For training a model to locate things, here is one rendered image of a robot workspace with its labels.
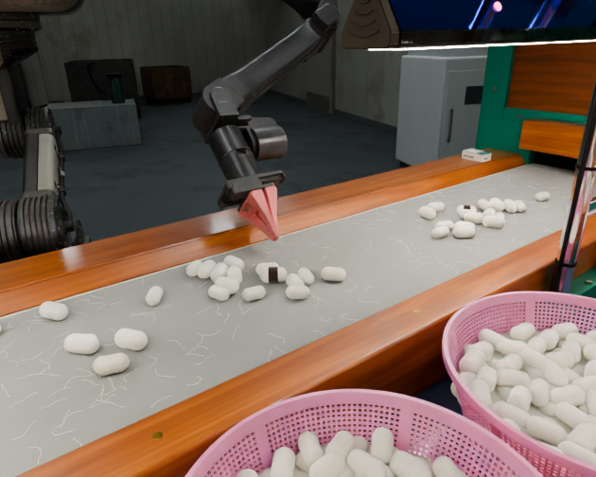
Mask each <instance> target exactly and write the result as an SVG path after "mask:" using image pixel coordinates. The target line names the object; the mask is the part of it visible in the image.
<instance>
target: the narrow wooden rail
mask: <svg viewBox="0 0 596 477"><path fill-rule="evenodd" d="M562 230H563V229H561V230H558V231H556V232H554V233H552V234H550V235H547V236H546V237H544V238H541V239H538V240H536V241H534V242H532V243H530V244H527V245H525V246H523V247H521V248H518V249H516V250H515V251H513V252H511V253H508V254H506V255H504V256H501V257H498V258H496V259H494V260H492V261H490V262H487V263H485V264H483V265H482V266H479V267H477V268H475V269H473V270H471V271H468V272H466V273H464V274H461V275H458V276H456V277H454V278H452V279H450V280H448V281H446V282H444V283H442V284H440V285H437V286H435V287H433V288H431V289H428V290H426V291H423V292H421V293H418V294H417V295H415V296H413V297H411V298H408V299H406V300H404V301H402V302H400V303H397V304H395V305H393V306H391V307H388V308H386V309H384V310H382V311H379V312H377V313H375V314H373V315H371V316H368V317H366V318H364V319H362V320H360V321H357V322H356V323H354V324H352V325H349V326H347V327H344V328H342V329H339V330H337V331H335V332H333V333H331V334H328V335H326V336H324V337H323V338H321V339H318V340H316V341H314V342H312V343H310V344H306V345H304V346H302V347H299V348H297V349H295V350H293V351H291V352H289V353H287V354H285V355H283V356H281V357H278V358H276V359H274V360H272V361H270V362H266V363H264V364H262V365H259V366H258V367H256V368H254V369H252V370H249V371H247V372H245V373H243V374H241V375H238V376H236V377H234V378H232V379H230V380H227V381H225V382H223V383H221V384H218V385H216V386H214V387H212V388H209V389H207V390H205V391H203V392H201V393H198V394H197V395H195V396H193V397H189V398H187V399H185V400H183V401H181V402H178V403H176V404H174V405H172V406H169V407H167V408H165V409H164V410H162V411H159V412H157V413H155V414H153V415H149V416H147V417H145V418H143V419H141V420H138V421H136V422H134V423H132V424H130V425H128V426H126V427H124V428H122V429H119V430H117V431H115V432H113V433H109V434H107V435H105V436H103V437H101V438H99V439H97V440H95V441H93V442H91V443H88V444H86V445H84V446H82V447H79V448H77V449H75V450H72V451H69V452H67V453H66V454H64V455H62V456H59V457H57V458H55V459H53V460H51V461H48V462H46V463H44V464H42V465H39V466H37V467H36V468H33V469H30V470H28V471H26V472H24V473H22V474H19V475H17V476H15V477H185V475H186V474H187V473H188V471H190V469H191V468H192V467H193V465H194V464H195V463H196V462H197V461H198V459H199V458H200V457H201V456H202V455H203V454H204V453H205V451H206V450H207V449H208V448H209V447H210V446H211V445H212V444H213V443H215V442H216V441H217V440H218V439H219V438H220V437H221V436H222V435H224V434H225V433H226V432H227V431H229V430H230V429H231V428H233V427H234V426H236V424H237V423H239V422H240V421H242V420H244V419H245V418H247V417H248V416H250V415H253V414H254V413H256V412H258V411H260V410H262V409H264V408H266V407H269V406H271V405H273V404H275V403H277V402H280V401H282V400H285V399H288V398H294V397H297V396H301V395H304V394H309V393H314V392H320V391H326V390H336V389H370V390H379V391H386V392H392V393H397V394H401V395H406V396H410V397H415V396H416V395H418V394H420V393H421V392H423V391H424V390H426V389H428V388H429V387H431V386H432V385H433V384H435V383H436V382H438V381H440V380H442V379H443V378H445V377H447V376H448V372H447V369H446V367H445V364H444V360H443V356H442V339H443V333H444V330H445V327H446V325H447V322H448V321H449V320H450V318H451V317H452V316H453V315H454V314H455V313H456V312H457V311H458V310H459V309H461V308H462V307H464V306H465V305H467V304H469V303H471V302H473V301H475V300H478V299H481V298H484V297H486V296H490V295H494V294H500V293H506V292H548V291H549V289H550V285H551V281H552V273H553V269H554V264H555V262H554V260H555V258H556V256H557V251H558V247H559V242H560V239H561V234H562ZM595 266H596V214H594V215H592V216H590V217H587V222H586V226H585V230H584V234H583V237H582V242H581V246H580V250H579V254H578V257H577V266H576V267H575V270H574V274H573V278H575V277H577V276H579V275H580V274H583V273H585V272H586V271H588V270H590V269H592V268H593V267H595ZM573 278H572V279H573Z"/></svg>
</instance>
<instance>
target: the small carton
mask: <svg viewBox="0 0 596 477"><path fill-rule="evenodd" d="M491 154H492V152H489V151H484V150H474V149H468V150H463V154H462V158H464V159H468V160H473V161H477V162H486V161H490V160H491Z"/></svg>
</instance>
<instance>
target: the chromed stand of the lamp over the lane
mask: <svg viewBox="0 0 596 477"><path fill-rule="evenodd" d="M575 168H576V170H575V174H574V178H573V183H572V187H571V192H570V199H569V203H568V208H567V213H566V217H565V221H564V225H563V230H562V234H561V239H560V242H559V247H558V251H557V256H556V258H555V260H554V262H555V264H554V269H553V273H552V281H551V285H550V289H549V292H561V293H568V294H575V295H581V296H585V297H590V298H595V299H596V266H595V267H593V268H592V269H590V270H588V271H586V272H585V273H583V274H580V275H579V276H577V277H575V278H573V274H574V270H575V267H576V266H577V257H578V254H579V250H580V246H581V242H582V237H583V234H584V230H585V226H586V222H587V217H588V216H591V215H593V214H595V213H596V197H593V198H592V194H593V190H594V187H595V183H596V79H595V83H594V88H593V92H592V97H591V101H590V105H589V109H588V114H587V122H586V126H585V130H584V135H583V139H582V144H581V148H580V152H579V156H578V161H577V164H576V165H575ZM572 278H573V279H572Z"/></svg>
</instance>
